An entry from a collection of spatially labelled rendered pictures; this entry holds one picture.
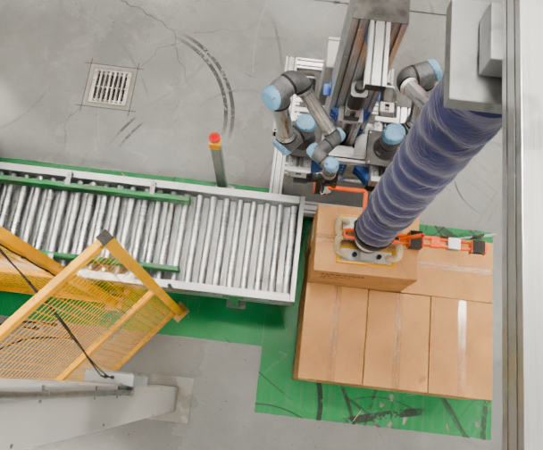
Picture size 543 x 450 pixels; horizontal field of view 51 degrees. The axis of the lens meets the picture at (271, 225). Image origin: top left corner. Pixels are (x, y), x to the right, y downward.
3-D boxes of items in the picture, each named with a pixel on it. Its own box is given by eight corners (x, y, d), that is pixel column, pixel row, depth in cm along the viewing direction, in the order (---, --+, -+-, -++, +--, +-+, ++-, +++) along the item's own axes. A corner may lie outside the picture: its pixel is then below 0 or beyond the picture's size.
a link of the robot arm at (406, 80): (386, 67, 286) (435, 113, 250) (406, 62, 287) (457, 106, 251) (387, 87, 293) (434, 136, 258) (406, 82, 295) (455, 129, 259)
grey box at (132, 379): (102, 381, 255) (83, 380, 226) (104, 369, 256) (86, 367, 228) (146, 387, 255) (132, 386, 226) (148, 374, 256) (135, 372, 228)
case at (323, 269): (307, 282, 364) (313, 270, 325) (312, 222, 375) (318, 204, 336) (400, 291, 364) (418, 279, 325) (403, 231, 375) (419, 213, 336)
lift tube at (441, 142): (365, 228, 264) (457, 94, 144) (369, 179, 271) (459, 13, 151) (416, 234, 264) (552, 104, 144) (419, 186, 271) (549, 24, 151)
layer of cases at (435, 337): (293, 379, 386) (297, 378, 347) (307, 237, 413) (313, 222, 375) (469, 399, 385) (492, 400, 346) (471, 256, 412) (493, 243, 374)
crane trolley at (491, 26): (475, 79, 144) (490, 58, 135) (476, 25, 149) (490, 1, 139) (538, 86, 144) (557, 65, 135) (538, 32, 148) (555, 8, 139)
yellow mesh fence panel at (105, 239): (97, 400, 392) (-71, 412, 191) (87, 390, 394) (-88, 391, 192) (189, 311, 411) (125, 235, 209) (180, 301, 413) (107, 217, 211)
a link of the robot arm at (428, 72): (396, 133, 330) (407, 60, 285) (419, 126, 332) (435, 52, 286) (405, 148, 324) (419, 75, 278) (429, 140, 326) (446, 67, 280)
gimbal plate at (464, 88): (442, 108, 146) (448, 98, 141) (446, 9, 154) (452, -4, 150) (559, 121, 146) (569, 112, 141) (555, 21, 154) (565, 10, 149)
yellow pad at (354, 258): (335, 262, 327) (337, 261, 322) (337, 245, 329) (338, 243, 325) (394, 269, 327) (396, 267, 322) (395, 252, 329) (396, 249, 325)
